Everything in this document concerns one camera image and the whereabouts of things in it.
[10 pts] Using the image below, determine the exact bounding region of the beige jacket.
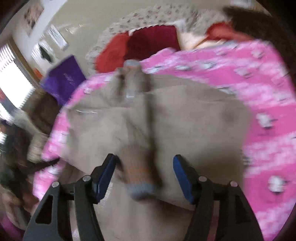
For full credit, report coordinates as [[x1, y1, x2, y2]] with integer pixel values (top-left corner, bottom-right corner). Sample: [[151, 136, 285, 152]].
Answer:
[[60, 68, 250, 240]]

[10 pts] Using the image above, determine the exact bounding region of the purple shopping bag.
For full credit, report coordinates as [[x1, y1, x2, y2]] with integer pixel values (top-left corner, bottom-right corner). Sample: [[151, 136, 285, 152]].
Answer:
[[40, 55, 86, 105]]

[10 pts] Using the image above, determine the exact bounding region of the pink penguin blanket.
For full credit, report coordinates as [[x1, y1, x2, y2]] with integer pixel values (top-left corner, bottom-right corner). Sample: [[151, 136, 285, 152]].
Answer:
[[32, 39, 296, 241]]

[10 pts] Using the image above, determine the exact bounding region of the dark hanging cloth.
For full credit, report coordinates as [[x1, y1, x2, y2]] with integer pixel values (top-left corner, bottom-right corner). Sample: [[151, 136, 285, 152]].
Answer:
[[39, 45, 53, 63]]

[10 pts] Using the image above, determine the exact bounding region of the bright red pillow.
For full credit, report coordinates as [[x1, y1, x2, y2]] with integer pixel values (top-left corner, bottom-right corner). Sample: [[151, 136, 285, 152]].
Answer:
[[94, 32, 130, 73]]

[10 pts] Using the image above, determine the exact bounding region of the peach pillow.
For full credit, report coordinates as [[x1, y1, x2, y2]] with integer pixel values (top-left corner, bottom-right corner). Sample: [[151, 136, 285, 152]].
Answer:
[[176, 22, 226, 50]]

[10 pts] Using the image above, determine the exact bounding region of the small red cushion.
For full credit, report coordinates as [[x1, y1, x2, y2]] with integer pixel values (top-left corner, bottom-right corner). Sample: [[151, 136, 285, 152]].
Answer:
[[206, 22, 253, 42]]

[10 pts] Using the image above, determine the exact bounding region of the dark red velvet pillow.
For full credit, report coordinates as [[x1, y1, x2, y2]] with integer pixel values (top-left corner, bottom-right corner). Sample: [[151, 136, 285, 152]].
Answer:
[[124, 25, 181, 61]]

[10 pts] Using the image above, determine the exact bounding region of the floral headboard cover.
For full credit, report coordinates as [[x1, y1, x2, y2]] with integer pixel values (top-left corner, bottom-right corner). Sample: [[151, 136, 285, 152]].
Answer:
[[85, 4, 229, 75]]

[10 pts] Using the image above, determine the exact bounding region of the wall calendar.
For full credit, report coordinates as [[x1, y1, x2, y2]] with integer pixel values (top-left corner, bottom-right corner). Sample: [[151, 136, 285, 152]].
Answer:
[[48, 25, 69, 51]]

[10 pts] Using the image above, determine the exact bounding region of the small wall picture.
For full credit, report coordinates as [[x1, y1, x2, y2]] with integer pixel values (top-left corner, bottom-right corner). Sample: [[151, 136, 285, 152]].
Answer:
[[23, 1, 44, 36]]

